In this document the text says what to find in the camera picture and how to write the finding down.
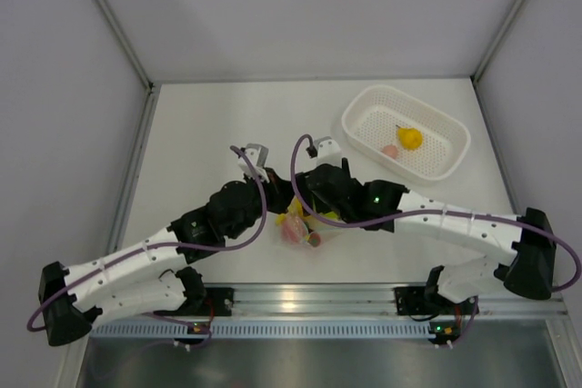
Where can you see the aluminium mounting rail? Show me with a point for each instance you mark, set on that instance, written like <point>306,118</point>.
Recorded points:
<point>370,300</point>

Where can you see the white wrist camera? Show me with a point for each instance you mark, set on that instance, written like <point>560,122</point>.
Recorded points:
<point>256,155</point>
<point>325,150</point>

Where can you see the white slotted cable duct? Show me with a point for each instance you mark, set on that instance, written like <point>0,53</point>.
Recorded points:
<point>231,329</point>

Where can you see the yellow fake banana bunch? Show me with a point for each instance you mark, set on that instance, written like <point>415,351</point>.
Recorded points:
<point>296,208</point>

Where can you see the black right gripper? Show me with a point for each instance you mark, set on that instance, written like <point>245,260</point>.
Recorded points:
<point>307,193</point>

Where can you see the clear zip top bag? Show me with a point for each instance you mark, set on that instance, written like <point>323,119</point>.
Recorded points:
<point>317,232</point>

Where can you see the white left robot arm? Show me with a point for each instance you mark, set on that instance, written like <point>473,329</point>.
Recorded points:
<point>157,274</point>

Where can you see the pink fake peach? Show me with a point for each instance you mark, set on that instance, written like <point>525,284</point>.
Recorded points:
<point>293,230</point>

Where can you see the small pink fake fruit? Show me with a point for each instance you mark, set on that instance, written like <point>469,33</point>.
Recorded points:
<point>391,151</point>

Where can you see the yellow fake pear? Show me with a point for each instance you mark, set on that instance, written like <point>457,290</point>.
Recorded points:
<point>409,138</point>

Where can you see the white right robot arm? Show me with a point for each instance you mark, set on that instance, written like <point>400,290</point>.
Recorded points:
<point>515,252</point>

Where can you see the right aluminium frame post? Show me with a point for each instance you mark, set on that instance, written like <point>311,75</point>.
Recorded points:
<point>508,22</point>

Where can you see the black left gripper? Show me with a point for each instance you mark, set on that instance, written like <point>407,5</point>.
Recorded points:
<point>279,192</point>

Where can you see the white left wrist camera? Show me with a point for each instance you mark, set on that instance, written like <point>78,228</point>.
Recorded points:
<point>256,155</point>

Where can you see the aluminium frame post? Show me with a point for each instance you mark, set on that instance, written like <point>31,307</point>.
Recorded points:
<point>108,14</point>
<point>508,22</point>

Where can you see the white perforated plastic basket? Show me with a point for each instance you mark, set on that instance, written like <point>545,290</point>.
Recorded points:
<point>369,123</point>

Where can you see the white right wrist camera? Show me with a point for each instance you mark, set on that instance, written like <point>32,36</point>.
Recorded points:
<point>325,150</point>

